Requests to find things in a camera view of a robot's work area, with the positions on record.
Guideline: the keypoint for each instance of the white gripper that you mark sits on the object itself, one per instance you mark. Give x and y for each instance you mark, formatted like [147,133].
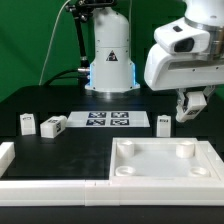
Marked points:
[186,54]

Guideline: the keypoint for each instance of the white square table top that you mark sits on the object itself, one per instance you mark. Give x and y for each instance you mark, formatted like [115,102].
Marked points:
[153,159]

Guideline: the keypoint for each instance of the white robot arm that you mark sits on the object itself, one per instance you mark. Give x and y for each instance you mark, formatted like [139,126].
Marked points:
[112,70]

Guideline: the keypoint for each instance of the white marker sheet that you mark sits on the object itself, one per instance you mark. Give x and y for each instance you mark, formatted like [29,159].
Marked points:
[110,119]

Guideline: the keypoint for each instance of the white U-shaped fence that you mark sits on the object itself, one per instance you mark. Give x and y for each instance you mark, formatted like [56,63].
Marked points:
[104,192]

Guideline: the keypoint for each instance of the black camera stand pole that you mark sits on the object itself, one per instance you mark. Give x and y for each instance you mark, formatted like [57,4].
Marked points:
[82,11]

